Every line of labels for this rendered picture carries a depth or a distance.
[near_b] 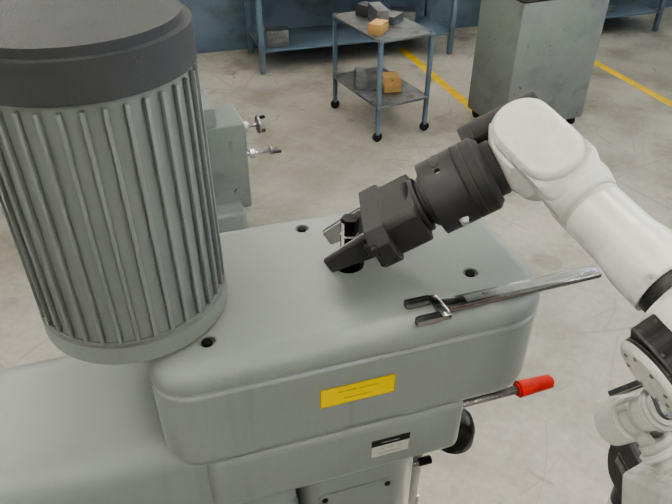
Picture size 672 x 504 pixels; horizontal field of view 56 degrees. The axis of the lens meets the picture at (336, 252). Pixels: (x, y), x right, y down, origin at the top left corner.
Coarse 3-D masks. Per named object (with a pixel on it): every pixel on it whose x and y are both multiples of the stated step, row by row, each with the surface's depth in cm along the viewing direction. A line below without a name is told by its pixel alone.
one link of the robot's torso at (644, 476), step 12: (636, 468) 100; (648, 468) 97; (660, 468) 90; (624, 480) 100; (636, 480) 95; (648, 480) 91; (660, 480) 88; (624, 492) 99; (636, 492) 94; (648, 492) 89; (660, 492) 85
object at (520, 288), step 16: (560, 272) 76; (576, 272) 76; (592, 272) 76; (496, 288) 73; (512, 288) 73; (528, 288) 73; (544, 288) 74; (416, 304) 71; (432, 304) 72; (448, 304) 71; (464, 304) 71; (480, 304) 72; (416, 320) 69; (432, 320) 69
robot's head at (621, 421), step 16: (624, 400) 95; (640, 400) 90; (608, 416) 95; (624, 416) 93; (640, 416) 90; (608, 432) 95; (624, 432) 93; (640, 432) 92; (656, 432) 93; (640, 448) 93; (656, 448) 90
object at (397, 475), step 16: (400, 464) 90; (336, 480) 87; (352, 480) 88; (368, 480) 89; (384, 480) 90; (400, 480) 92; (304, 496) 88; (320, 496) 88; (336, 496) 89; (352, 496) 90; (368, 496) 91; (384, 496) 92; (400, 496) 95
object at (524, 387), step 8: (536, 376) 88; (544, 376) 87; (520, 384) 86; (528, 384) 86; (536, 384) 86; (544, 384) 87; (552, 384) 87; (496, 392) 86; (504, 392) 86; (512, 392) 86; (520, 392) 86; (528, 392) 86; (536, 392) 87; (464, 400) 84; (472, 400) 85; (480, 400) 85; (488, 400) 85
